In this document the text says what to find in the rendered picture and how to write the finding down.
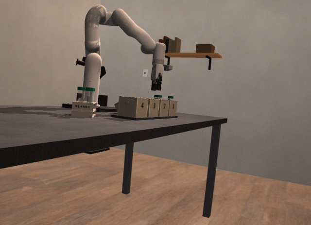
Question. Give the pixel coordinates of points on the peach tube rack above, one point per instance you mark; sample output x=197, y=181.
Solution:
x=83, y=109

